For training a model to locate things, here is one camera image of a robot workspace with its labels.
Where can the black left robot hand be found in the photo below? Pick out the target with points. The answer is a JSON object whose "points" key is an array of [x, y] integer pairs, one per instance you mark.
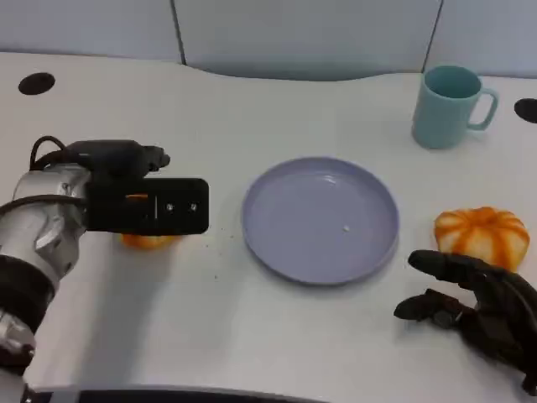
{"points": [[113, 157]]}

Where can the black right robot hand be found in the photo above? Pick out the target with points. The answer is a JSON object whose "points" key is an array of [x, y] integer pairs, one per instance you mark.
{"points": [[503, 319]]}

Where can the orange white toy bread roll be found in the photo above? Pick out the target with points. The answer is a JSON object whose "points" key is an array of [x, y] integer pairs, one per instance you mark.
{"points": [[482, 235], [147, 242]]}

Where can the grey desk partition panel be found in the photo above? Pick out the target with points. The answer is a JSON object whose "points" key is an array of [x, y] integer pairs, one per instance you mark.
{"points": [[491, 33], [306, 38], [84, 25]]}

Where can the lilac plate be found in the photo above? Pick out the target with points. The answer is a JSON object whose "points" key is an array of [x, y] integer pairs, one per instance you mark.
{"points": [[319, 222]]}

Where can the pale green mug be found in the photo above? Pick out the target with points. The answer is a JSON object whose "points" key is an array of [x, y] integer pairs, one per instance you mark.
{"points": [[440, 119]]}

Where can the dark robot body front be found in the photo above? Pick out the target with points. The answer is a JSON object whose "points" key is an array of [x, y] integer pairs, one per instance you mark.
{"points": [[189, 396]]}

